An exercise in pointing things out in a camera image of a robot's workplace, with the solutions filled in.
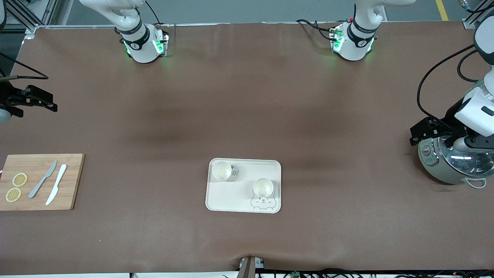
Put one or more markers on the grey-green electric cooking pot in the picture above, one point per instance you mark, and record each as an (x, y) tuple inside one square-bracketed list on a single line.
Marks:
[(436, 166)]

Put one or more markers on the dried lemon slice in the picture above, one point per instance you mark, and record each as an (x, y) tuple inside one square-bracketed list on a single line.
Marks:
[(13, 194), (19, 179)]

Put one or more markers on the cream tray with bear print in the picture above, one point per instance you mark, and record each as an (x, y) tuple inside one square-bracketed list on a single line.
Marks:
[(231, 197)]

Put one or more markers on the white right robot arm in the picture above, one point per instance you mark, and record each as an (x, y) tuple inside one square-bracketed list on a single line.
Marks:
[(139, 46)]

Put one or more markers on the glass pot lid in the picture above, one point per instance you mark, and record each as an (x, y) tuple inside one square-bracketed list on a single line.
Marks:
[(463, 162)]

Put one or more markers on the white plastic knife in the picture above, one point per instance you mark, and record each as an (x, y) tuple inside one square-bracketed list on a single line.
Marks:
[(56, 185)]

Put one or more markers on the white plastic cup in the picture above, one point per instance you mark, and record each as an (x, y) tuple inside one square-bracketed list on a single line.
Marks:
[(222, 171), (263, 188)]

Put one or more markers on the small green circuit board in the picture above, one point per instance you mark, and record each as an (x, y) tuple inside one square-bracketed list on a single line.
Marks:
[(295, 275)]

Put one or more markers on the grey plastic knife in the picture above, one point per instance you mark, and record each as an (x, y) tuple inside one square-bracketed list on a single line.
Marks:
[(38, 187)]

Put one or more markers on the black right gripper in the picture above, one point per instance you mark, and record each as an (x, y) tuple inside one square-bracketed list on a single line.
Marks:
[(7, 97)]

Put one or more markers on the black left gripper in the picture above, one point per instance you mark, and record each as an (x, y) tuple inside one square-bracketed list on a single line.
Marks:
[(450, 117)]

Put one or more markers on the metal table edge bracket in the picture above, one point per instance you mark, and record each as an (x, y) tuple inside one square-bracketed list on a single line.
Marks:
[(247, 268)]

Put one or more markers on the bamboo cutting board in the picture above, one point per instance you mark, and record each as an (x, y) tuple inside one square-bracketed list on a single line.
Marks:
[(69, 185)]

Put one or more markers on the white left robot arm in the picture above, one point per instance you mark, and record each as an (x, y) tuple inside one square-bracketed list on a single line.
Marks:
[(359, 42)]

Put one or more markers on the brown table mat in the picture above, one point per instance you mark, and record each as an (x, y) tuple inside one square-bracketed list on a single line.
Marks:
[(247, 96)]

